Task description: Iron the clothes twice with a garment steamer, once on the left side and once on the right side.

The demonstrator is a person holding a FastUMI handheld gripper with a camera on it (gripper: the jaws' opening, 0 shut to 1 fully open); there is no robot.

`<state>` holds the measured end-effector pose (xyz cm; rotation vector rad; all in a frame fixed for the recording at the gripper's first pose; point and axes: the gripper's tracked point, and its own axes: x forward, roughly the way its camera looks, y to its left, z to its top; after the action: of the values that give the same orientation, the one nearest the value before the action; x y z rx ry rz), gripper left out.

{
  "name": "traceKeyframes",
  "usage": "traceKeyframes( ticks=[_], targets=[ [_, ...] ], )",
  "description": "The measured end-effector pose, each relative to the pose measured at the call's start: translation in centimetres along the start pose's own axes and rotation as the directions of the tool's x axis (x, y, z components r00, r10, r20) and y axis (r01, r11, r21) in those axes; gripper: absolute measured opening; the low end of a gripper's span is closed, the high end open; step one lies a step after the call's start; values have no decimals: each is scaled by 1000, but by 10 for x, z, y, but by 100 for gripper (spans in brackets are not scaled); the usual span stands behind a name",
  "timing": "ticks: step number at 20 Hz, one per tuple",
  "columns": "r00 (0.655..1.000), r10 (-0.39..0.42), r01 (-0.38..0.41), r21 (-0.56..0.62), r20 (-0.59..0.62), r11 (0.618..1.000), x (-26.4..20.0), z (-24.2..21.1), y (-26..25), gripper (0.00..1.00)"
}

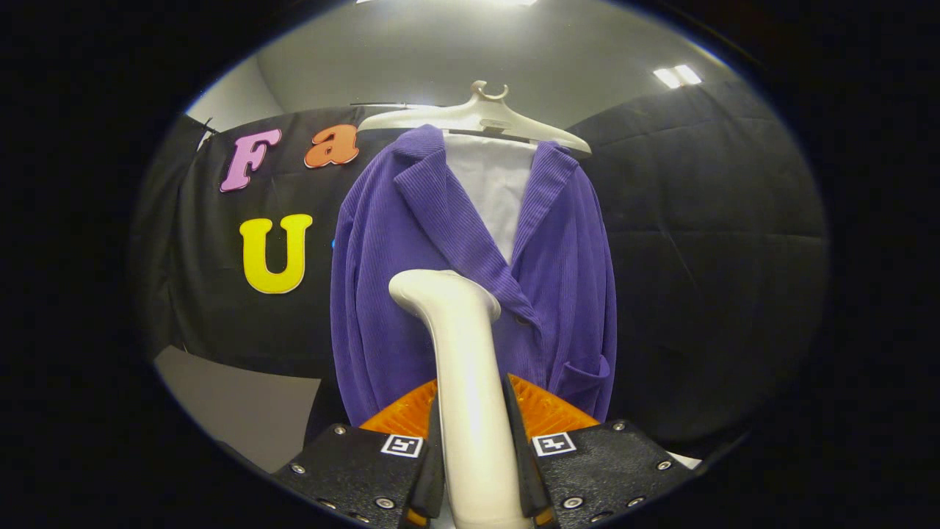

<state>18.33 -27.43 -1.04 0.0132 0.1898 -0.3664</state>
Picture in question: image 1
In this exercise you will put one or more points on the white shirt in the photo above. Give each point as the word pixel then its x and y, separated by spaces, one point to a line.
pixel 492 184

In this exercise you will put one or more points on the ceiling light panel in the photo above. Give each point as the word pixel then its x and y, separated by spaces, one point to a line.
pixel 448 2
pixel 677 76

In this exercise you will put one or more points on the white plastic clothes hanger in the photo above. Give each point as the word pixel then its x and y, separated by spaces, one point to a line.
pixel 477 117

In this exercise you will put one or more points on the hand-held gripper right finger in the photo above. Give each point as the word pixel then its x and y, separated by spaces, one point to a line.
pixel 609 466

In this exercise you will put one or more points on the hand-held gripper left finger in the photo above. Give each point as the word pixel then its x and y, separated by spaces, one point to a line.
pixel 360 466

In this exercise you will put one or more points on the grey cabinet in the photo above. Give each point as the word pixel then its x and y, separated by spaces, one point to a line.
pixel 242 411

